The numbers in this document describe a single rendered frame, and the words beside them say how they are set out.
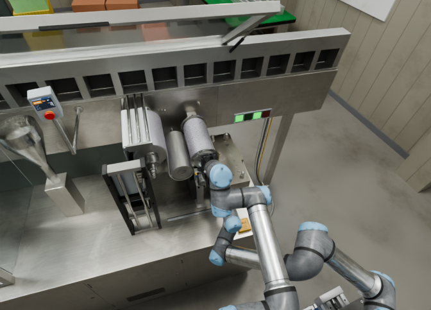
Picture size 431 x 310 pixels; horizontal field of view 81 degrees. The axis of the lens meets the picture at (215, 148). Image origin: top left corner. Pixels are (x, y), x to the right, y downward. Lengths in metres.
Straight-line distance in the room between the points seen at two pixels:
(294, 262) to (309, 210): 1.66
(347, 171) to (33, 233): 2.87
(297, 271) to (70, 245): 1.11
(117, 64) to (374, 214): 2.62
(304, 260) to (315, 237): 0.11
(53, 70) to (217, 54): 0.72
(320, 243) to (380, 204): 2.02
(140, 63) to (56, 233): 0.99
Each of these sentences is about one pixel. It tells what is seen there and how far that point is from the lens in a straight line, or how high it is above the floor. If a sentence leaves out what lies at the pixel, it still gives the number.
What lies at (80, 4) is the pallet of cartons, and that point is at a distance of 5.88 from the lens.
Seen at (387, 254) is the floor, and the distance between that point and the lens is 2.85.
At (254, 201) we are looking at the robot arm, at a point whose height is 1.43.
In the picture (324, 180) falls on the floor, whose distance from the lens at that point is 3.00.
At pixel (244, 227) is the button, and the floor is 0.92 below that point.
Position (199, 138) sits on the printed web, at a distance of 1.27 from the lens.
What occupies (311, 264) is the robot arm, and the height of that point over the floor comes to 1.24.
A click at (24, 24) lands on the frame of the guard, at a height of 1.96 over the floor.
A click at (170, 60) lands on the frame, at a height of 1.61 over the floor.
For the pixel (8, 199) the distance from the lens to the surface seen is 1.64.
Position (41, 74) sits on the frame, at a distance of 1.34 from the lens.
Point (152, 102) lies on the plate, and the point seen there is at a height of 1.39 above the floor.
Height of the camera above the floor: 2.22
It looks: 48 degrees down
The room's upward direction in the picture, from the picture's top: 3 degrees clockwise
